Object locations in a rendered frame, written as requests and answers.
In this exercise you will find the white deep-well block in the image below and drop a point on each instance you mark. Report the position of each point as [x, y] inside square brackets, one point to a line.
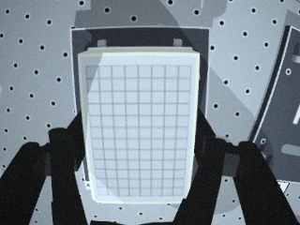
[139, 106]

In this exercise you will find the dark grey ro nest plate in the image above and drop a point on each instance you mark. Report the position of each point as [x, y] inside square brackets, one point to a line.
[195, 37]

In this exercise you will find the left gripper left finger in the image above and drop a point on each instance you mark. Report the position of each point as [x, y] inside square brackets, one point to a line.
[21, 184]

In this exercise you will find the white label plate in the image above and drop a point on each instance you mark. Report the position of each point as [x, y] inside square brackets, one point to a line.
[283, 185]

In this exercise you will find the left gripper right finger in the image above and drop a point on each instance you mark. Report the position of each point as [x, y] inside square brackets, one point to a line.
[260, 195]

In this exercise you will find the dark grey ru reject nest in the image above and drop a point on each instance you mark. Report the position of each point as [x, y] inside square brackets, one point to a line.
[277, 129]

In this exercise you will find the grey flat base plate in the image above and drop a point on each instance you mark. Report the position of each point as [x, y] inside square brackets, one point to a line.
[36, 79]

